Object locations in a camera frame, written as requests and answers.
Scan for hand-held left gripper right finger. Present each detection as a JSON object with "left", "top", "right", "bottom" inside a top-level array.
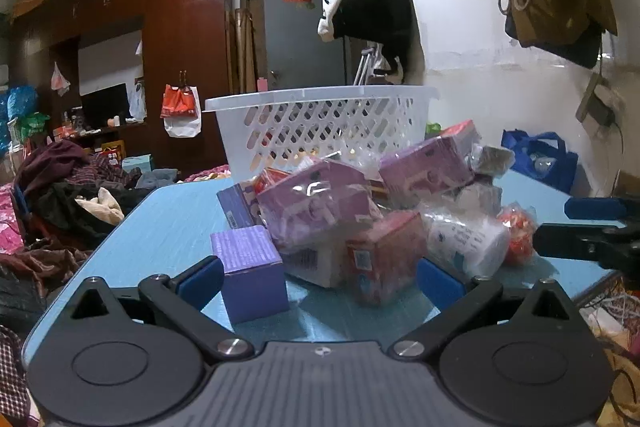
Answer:
[{"left": 392, "top": 258, "right": 583, "bottom": 361}]

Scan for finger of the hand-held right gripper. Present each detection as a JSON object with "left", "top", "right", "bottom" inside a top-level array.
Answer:
[
  {"left": 565, "top": 196, "right": 640, "bottom": 222},
  {"left": 532, "top": 222, "right": 640, "bottom": 269}
]

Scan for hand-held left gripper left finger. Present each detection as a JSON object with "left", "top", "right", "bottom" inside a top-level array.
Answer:
[{"left": 70, "top": 257, "right": 255, "bottom": 363}]

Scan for small purple box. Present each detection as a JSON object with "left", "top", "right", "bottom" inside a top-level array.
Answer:
[{"left": 210, "top": 225, "right": 292, "bottom": 325}]

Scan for white item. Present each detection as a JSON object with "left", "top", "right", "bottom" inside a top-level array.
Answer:
[{"left": 447, "top": 181, "right": 503, "bottom": 215}]

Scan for white plastic basket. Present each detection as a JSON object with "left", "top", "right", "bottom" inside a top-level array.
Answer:
[{"left": 205, "top": 85, "right": 441, "bottom": 181}]

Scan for white roll in clear packet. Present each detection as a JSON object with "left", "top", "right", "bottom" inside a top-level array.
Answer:
[{"left": 419, "top": 205, "right": 511, "bottom": 279}]

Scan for red snack packet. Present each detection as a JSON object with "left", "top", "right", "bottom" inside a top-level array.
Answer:
[{"left": 496, "top": 203, "right": 540, "bottom": 266}]

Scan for purple and white box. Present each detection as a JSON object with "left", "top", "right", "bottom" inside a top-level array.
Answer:
[{"left": 216, "top": 183, "right": 268, "bottom": 231}]

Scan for blue shopping bag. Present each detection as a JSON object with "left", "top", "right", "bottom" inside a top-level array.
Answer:
[{"left": 501, "top": 130, "right": 579, "bottom": 194}]

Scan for power adapter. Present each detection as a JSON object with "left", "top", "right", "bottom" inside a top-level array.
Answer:
[{"left": 575, "top": 74, "right": 623, "bottom": 128}]

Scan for floral blanket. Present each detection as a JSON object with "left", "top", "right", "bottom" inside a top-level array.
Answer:
[{"left": 185, "top": 164, "right": 233, "bottom": 182}]

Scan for grey item in clear packet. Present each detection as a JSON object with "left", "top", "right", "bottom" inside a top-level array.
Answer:
[{"left": 469, "top": 145, "right": 516, "bottom": 180}]

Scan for purple box in plastic wrap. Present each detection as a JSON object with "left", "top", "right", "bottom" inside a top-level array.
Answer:
[
  {"left": 256, "top": 158, "right": 385, "bottom": 253},
  {"left": 379, "top": 136, "right": 476, "bottom": 209}
]

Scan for teal box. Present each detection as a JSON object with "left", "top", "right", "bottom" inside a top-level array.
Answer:
[{"left": 122, "top": 155, "right": 153, "bottom": 175}]

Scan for pink and red box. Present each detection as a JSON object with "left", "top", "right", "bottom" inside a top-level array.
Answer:
[{"left": 439, "top": 120, "right": 482, "bottom": 154}]

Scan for red gift box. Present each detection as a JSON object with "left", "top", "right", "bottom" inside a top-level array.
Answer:
[{"left": 95, "top": 141, "right": 125, "bottom": 165}]

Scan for dark hanging bag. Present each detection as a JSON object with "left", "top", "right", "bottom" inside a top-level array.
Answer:
[{"left": 505, "top": 7, "right": 603, "bottom": 68}]

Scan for pile of clothes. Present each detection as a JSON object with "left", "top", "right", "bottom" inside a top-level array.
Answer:
[{"left": 15, "top": 139, "right": 151, "bottom": 238}]

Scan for red and white plastic bag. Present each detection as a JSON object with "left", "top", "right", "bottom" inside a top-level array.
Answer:
[{"left": 160, "top": 84, "right": 202, "bottom": 138}]

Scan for black monitor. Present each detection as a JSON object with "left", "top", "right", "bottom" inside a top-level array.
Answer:
[{"left": 80, "top": 83, "right": 130, "bottom": 128}]

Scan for checked cloth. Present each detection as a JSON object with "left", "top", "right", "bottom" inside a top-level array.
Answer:
[{"left": 0, "top": 324, "right": 31, "bottom": 427}]

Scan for metal crutches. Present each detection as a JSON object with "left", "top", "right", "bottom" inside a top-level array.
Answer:
[{"left": 352, "top": 47, "right": 383, "bottom": 86}]

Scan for wooden planks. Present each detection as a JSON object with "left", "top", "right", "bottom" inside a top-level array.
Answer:
[{"left": 235, "top": 0, "right": 266, "bottom": 95}]

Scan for pink and white plastic bag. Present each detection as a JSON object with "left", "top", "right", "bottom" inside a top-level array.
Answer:
[{"left": 50, "top": 62, "right": 71, "bottom": 95}]

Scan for wooden wardrobe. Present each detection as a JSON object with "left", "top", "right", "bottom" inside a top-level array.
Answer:
[{"left": 10, "top": 0, "right": 236, "bottom": 178}]

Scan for grey door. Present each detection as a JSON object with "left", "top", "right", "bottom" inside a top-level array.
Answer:
[{"left": 262, "top": 0, "right": 351, "bottom": 92}]

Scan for blue plastic bag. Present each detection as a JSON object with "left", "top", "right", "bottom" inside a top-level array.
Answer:
[{"left": 0, "top": 86, "right": 38, "bottom": 148}]

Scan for tangle of cables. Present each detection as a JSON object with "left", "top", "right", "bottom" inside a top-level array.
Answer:
[{"left": 580, "top": 277, "right": 640, "bottom": 348}]

